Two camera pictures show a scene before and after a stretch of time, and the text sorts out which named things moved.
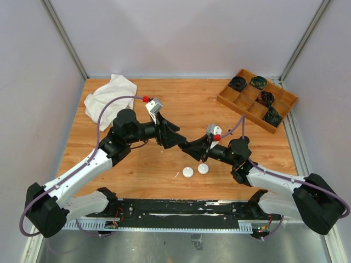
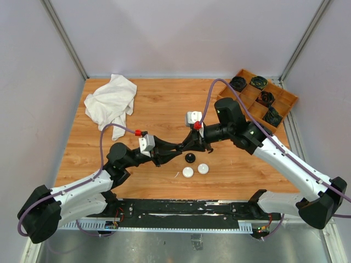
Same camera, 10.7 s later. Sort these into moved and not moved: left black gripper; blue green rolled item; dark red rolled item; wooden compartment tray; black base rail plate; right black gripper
Moved: right black gripper; left black gripper
Not moved: blue green rolled item; dark red rolled item; wooden compartment tray; black base rail plate
